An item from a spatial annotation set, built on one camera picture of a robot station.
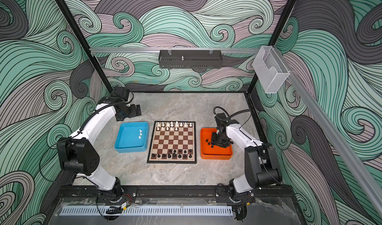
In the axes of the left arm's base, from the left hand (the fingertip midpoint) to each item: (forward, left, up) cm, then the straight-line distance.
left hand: (134, 112), depth 87 cm
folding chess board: (-12, -24, -14) cm, 30 cm away
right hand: (-13, -50, -12) cm, 53 cm away
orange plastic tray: (-16, -46, -16) cm, 52 cm away
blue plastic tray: (-6, +5, -20) cm, 21 cm away
